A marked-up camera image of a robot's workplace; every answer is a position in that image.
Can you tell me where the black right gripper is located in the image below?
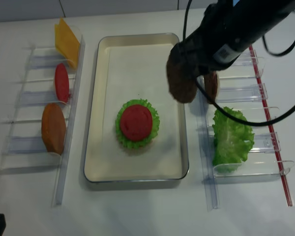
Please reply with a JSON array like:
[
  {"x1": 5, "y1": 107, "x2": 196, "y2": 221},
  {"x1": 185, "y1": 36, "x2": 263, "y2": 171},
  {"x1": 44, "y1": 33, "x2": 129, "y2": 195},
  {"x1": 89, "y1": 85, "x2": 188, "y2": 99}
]
[{"x1": 169, "y1": 23, "x2": 255, "y2": 81}]

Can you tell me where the brown meat patty front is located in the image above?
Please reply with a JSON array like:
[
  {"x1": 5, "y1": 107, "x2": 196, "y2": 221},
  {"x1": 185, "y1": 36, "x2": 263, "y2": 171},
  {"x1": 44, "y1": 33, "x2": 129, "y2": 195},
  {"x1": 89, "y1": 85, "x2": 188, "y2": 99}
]
[{"x1": 166, "y1": 54, "x2": 198, "y2": 104}]

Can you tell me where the brown meat patty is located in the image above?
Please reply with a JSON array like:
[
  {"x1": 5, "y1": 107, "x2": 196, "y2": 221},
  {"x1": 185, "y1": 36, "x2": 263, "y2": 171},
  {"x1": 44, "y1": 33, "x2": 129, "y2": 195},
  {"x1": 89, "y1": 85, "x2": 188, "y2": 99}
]
[
  {"x1": 204, "y1": 71, "x2": 220, "y2": 101},
  {"x1": 166, "y1": 54, "x2": 198, "y2": 104}
]

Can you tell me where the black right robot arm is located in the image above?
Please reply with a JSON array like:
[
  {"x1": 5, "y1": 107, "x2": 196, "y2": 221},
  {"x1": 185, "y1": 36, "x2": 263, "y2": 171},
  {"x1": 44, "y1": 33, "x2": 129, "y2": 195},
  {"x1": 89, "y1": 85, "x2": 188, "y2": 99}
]
[{"x1": 166, "y1": 0, "x2": 295, "y2": 80}]

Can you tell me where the brown meat patty back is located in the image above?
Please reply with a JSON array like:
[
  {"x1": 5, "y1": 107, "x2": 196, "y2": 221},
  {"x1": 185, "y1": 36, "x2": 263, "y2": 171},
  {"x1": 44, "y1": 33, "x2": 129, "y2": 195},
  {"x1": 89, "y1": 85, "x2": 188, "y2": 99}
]
[{"x1": 204, "y1": 71, "x2": 220, "y2": 101}]

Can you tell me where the green lettuce leaf in rack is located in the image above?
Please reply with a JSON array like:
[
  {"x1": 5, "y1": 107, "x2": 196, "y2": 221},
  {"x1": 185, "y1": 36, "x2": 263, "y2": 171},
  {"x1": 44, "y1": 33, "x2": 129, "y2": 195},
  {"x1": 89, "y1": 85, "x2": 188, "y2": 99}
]
[{"x1": 212, "y1": 110, "x2": 255, "y2": 173}]

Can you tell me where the red tomato slice on tray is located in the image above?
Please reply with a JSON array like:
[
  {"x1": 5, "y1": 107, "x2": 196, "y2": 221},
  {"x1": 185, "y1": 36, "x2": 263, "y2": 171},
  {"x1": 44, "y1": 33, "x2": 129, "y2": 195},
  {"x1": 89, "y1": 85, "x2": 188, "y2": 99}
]
[{"x1": 119, "y1": 105, "x2": 152, "y2": 142}]

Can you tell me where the green lettuce leaf on tray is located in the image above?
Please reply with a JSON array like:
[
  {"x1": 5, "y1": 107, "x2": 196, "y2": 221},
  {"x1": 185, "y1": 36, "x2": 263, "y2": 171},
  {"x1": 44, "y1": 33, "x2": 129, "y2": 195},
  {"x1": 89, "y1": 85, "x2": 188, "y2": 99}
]
[{"x1": 115, "y1": 99, "x2": 160, "y2": 149}]

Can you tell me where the yellow cheese slice front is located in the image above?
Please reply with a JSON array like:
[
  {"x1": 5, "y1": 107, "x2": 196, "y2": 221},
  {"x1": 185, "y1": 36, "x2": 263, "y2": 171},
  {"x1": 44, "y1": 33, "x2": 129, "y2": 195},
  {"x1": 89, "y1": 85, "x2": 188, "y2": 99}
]
[{"x1": 54, "y1": 18, "x2": 80, "y2": 69}]

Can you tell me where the red tomato slice in rack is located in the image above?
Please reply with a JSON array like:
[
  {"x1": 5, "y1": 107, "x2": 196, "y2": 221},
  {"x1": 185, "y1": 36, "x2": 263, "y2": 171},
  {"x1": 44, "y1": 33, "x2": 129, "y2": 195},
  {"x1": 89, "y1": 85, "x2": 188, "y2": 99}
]
[{"x1": 54, "y1": 63, "x2": 69, "y2": 103}]

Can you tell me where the clear acrylic rack right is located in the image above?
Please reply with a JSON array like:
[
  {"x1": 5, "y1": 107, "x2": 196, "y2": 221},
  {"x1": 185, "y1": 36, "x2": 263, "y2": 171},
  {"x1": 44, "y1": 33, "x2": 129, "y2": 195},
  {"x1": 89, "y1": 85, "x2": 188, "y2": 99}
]
[{"x1": 195, "y1": 47, "x2": 294, "y2": 210}]

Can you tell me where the clear acrylic rack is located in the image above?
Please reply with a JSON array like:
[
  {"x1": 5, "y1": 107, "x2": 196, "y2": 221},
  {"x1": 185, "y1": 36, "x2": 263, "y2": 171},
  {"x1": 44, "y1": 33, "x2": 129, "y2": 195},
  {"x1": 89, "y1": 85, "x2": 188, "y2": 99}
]
[
  {"x1": 0, "y1": 26, "x2": 86, "y2": 205},
  {"x1": 195, "y1": 47, "x2": 294, "y2": 210}
]

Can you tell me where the white paper tray liner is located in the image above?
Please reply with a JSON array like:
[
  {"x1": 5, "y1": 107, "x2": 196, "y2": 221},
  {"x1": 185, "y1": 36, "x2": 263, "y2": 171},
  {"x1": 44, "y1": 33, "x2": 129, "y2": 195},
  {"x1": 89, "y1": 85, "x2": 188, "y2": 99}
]
[{"x1": 102, "y1": 44, "x2": 180, "y2": 162}]

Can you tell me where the cream rectangular metal tray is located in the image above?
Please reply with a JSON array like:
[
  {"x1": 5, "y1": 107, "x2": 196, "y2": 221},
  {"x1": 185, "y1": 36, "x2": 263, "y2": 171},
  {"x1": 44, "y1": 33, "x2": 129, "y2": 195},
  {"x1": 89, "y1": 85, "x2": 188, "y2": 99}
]
[{"x1": 84, "y1": 33, "x2": 189, "y2": 183}]

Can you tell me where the orange-brown bun half left rack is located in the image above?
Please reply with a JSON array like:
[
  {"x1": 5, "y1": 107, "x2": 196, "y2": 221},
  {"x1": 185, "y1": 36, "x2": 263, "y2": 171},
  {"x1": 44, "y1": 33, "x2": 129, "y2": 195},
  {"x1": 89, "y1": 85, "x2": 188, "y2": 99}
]
[{"x1": 41, "y1": 103, "x2": 66, "y2": 155}]

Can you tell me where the clear acrylic rack left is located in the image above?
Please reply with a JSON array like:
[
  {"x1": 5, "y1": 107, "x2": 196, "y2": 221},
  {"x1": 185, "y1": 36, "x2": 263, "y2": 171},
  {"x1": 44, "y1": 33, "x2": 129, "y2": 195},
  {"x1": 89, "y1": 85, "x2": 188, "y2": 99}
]
[{"x1": 0, "y1": 26, "x2": 86, "y2": 205}]

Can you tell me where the black cable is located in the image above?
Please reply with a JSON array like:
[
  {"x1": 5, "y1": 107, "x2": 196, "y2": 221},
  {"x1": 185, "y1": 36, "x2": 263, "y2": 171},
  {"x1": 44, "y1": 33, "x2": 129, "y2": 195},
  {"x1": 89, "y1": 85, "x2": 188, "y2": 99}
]
[{"x1": 181, "y1": 0, "x2": 295, "y2": 127}]

